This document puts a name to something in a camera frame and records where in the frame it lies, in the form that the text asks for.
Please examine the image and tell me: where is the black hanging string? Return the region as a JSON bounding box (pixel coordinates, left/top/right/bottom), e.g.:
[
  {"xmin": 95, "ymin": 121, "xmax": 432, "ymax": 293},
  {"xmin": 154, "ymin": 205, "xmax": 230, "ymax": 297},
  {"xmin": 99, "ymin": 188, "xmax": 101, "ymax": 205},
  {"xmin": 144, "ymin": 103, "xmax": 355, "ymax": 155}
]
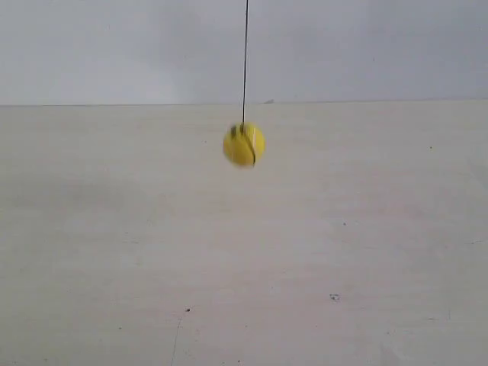
[{"xmin": 239, "ymin": 0, "xmax": 250, "ymax": 127}]

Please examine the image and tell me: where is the yellow tennis ball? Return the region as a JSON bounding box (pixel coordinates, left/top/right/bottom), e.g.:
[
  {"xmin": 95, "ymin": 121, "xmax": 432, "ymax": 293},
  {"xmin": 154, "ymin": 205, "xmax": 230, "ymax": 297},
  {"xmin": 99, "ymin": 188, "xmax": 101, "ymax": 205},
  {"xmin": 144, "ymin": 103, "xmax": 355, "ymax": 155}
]
[{"xmin": 223, "ymin": 123, "xmax": 265, "ymax": 168}]

